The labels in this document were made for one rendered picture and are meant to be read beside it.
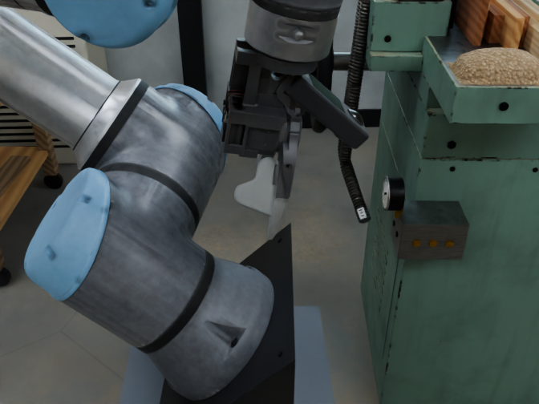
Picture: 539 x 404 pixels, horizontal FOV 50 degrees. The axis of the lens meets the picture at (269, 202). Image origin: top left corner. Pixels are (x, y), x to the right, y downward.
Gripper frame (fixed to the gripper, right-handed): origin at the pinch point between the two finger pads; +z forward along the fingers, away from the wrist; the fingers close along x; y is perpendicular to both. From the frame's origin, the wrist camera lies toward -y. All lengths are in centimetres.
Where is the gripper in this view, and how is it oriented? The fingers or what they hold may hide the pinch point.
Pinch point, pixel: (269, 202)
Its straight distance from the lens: 72.6
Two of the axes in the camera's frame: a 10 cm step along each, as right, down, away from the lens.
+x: 0.8, 6.1, -7.9
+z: -1.9, 7.9, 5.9
